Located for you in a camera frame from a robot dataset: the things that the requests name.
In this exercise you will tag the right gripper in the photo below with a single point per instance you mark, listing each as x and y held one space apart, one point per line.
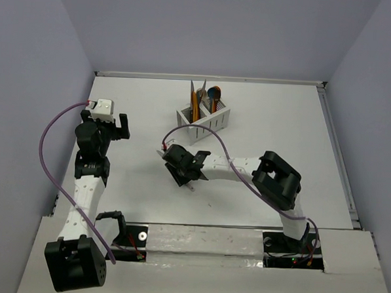
180 180

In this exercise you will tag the blue plastic spoon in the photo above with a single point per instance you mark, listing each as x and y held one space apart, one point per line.
211 93

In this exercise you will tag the orange-red plastic spoon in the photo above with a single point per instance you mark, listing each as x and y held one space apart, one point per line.
217 94

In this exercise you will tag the metal knife black handle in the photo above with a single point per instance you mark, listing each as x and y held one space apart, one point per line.
192 102

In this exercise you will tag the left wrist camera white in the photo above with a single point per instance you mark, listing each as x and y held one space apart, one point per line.
101 110

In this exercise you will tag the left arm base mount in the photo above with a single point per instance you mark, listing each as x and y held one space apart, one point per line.
131 247

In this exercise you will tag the yellow plastic knife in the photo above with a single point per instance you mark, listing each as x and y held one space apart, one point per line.
193 109
196 110

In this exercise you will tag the pink plastic knife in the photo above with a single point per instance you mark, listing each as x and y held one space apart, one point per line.
188 185

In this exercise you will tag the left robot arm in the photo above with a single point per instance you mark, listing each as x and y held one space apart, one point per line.
77 258

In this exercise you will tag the white two-compartment utensil caddy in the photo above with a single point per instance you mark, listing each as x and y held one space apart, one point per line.
214 121

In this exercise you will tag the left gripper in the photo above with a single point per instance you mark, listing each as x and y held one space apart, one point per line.
118 132

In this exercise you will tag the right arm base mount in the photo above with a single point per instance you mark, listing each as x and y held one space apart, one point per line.
279 252

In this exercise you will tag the orange-red plastic knife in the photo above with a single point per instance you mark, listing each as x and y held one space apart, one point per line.
196 111

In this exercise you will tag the metal knife teal handle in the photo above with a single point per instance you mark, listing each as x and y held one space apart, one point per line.
202 92

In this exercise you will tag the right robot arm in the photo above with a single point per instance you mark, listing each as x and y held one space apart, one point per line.
270 177

